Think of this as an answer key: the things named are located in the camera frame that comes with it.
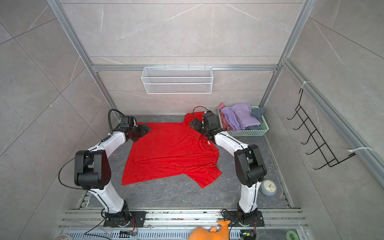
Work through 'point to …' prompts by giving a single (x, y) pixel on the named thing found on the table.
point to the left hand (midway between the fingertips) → (145, 127)
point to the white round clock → (268, 187)
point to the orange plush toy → (201, 234)
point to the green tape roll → (288, 235)
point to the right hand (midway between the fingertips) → (194, 124)
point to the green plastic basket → (260, 131)
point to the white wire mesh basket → (177, 80)
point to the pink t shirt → (226, 125)
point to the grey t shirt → (258, 112)
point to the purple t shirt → (240, 116)
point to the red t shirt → (172, 150)
